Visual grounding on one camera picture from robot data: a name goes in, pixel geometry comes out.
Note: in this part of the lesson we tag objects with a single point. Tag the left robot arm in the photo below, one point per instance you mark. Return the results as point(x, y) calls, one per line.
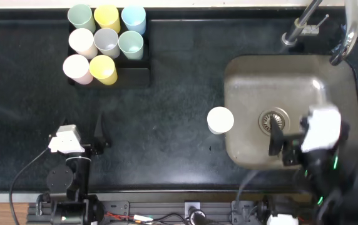
point(72, 181)

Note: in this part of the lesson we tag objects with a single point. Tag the steel tap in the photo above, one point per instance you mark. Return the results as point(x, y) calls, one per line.
point(290, 37)

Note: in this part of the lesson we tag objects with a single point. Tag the mounting rail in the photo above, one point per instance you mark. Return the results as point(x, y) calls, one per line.
point(166, 212)

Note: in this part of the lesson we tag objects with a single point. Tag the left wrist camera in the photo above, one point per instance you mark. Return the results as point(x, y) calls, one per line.
point(67, 139)

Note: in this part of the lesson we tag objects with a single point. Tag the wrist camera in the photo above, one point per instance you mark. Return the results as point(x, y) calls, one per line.
point(67, 139)
point(321, 129)

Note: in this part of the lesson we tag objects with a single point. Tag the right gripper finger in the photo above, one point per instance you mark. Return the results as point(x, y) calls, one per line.
point(276, 137)
point(345, 134)

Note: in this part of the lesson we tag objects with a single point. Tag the pink cup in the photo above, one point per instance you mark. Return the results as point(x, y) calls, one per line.
point(82, 42)
point(77, 68)

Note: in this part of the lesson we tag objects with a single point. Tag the white cup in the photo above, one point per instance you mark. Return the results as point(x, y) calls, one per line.
point(220, 120)

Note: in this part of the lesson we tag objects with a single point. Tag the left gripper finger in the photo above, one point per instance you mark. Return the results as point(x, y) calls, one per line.
point(101, 134)
point(63, 122)

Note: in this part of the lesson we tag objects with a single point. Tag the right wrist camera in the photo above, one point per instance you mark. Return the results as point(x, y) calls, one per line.
point(321, 129)

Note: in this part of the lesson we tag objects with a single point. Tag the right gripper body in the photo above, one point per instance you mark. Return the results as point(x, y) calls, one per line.
point(293, 150)

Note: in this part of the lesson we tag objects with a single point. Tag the grey cup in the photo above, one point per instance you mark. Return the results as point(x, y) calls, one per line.
point(107, 41)

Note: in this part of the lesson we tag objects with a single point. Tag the black tray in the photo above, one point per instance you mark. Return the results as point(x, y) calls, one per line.
point(132, 76)

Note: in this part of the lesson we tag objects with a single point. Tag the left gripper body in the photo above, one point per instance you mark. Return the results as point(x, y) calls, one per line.
point(90, 149)

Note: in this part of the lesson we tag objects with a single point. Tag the green cup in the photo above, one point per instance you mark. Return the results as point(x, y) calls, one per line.
point(81, 16)
point(131, 44)

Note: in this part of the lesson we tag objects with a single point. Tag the blue cup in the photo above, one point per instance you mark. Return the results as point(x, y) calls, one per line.
point(133, 18)

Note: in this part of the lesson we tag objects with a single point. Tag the yellow cup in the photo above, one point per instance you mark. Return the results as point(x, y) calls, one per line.
point(107, 17)
point(103, 68)

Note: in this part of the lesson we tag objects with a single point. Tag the steel sink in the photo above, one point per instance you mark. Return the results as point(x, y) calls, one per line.
point(254, 87)

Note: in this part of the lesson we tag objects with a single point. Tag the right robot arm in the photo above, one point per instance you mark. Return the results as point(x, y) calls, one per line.
point(338, 187)

